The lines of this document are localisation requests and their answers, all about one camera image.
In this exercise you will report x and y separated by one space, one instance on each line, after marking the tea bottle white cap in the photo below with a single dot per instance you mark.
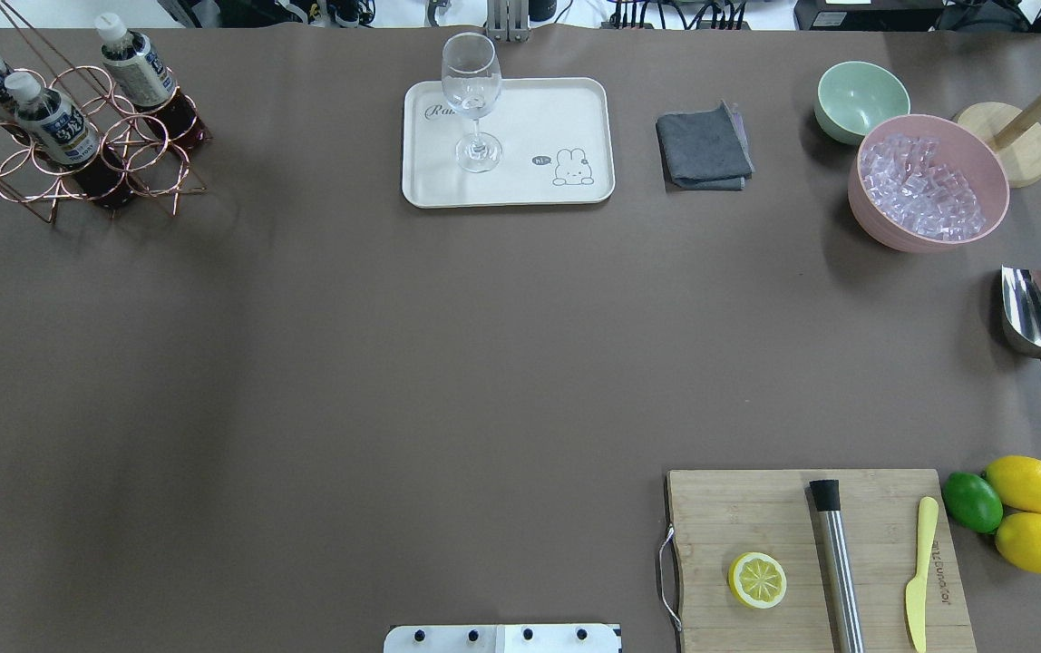
134 63

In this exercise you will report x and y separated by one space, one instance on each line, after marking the tea bottle middle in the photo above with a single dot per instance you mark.
68 138

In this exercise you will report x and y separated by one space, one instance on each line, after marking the cream rabbit tray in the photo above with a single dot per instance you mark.
556 146

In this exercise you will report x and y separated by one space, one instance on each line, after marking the grey folded cloth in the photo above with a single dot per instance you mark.
706 150

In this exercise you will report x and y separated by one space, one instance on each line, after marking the clear wine glass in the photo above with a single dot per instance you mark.
472 83

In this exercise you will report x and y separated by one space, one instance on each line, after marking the bamboo cutting board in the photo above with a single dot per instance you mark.
717 515

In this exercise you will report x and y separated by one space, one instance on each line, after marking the half lemon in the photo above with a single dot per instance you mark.
757 580

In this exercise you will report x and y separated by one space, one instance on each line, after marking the steel muddler black tip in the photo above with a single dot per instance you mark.
828 506

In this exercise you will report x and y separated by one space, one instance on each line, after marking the green bowl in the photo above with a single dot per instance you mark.
853 97

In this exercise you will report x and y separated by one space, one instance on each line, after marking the pink bowl with ice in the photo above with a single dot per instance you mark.
923 184

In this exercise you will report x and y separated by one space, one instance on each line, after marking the yellow plastic knife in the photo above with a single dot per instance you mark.
916 589

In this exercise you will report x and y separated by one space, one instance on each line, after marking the green lime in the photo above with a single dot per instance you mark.
972 502

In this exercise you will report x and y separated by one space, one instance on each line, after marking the upper yellow lemon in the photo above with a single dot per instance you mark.
1017 481

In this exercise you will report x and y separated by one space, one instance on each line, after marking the yellow lemon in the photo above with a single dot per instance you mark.
1017 481
1018 540

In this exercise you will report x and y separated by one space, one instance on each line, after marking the wooden stand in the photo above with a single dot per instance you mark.
1012 133

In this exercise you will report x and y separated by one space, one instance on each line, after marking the lower yellow lemon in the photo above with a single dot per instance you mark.
1018 540

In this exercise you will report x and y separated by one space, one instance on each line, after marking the grey metal bracket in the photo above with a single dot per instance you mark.
508 21

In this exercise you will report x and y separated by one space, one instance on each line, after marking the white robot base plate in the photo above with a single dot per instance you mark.
534 637

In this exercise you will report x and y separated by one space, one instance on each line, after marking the copper wire bottle basket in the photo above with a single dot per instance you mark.
155 169

